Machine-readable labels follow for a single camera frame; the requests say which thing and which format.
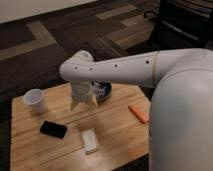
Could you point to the white sponge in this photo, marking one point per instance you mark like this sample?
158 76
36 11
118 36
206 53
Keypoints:
90 141

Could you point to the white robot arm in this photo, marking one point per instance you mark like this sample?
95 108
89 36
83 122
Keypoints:
181 109

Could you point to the black eraser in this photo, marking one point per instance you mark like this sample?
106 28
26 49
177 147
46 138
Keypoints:
53 129

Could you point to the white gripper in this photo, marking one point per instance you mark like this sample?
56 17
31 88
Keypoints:
82 92

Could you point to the black office chair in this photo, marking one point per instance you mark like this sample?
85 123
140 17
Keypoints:
182 24

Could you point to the dark blue bowl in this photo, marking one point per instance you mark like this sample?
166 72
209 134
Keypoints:
101 90

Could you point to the white paper cup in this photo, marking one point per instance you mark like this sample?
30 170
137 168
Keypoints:
35 99

